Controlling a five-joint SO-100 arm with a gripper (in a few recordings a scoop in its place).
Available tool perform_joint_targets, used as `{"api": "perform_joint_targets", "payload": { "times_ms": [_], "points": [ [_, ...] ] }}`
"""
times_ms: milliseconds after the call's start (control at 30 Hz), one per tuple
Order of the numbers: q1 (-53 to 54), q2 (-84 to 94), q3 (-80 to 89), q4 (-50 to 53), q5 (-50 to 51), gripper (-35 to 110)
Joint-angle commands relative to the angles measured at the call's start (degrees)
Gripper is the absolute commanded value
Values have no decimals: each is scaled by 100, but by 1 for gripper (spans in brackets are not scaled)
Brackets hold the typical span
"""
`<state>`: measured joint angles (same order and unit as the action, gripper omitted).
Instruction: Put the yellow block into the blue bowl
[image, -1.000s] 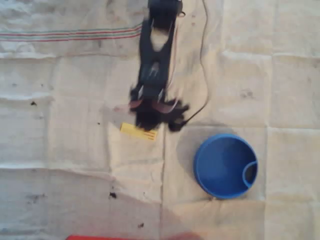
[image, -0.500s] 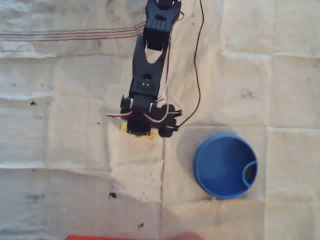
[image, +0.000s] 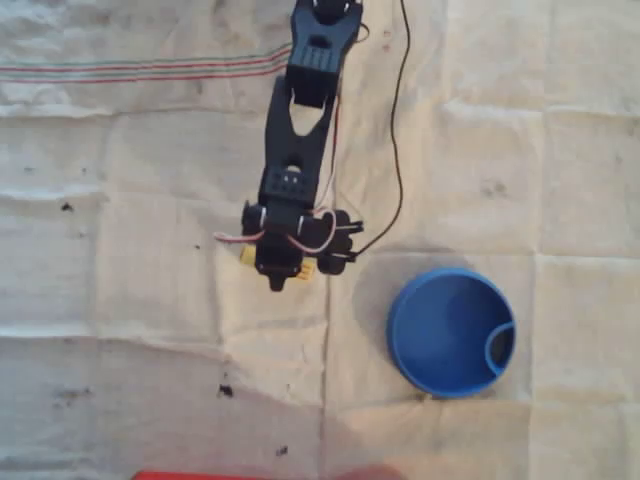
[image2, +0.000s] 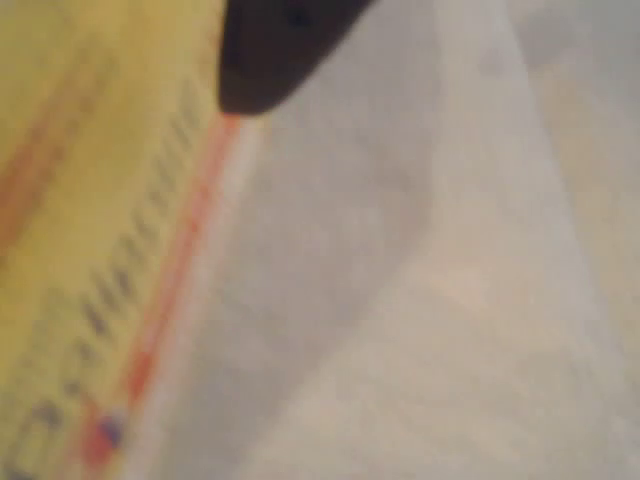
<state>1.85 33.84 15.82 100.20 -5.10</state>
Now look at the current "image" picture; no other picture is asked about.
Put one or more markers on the yellow rectangular block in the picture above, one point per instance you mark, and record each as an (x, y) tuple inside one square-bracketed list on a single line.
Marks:
[(247, 256)]

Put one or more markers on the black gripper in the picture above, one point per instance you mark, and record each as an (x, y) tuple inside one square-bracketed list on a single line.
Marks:
[(274, 272)]

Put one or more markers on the red flat object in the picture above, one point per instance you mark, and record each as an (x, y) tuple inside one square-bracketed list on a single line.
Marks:
[(225, 476)]

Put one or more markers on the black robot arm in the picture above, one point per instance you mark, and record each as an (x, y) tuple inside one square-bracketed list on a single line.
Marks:
[(295, 140)]

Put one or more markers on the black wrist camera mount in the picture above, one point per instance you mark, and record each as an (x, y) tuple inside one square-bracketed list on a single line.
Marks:
[(336, 245)]

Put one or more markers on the white cloth with stripes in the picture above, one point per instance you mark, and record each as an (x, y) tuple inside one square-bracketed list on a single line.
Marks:
[(150, 200)]

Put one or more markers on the blue round bowl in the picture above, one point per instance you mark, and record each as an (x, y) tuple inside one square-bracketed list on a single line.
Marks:
[(440, 345)]

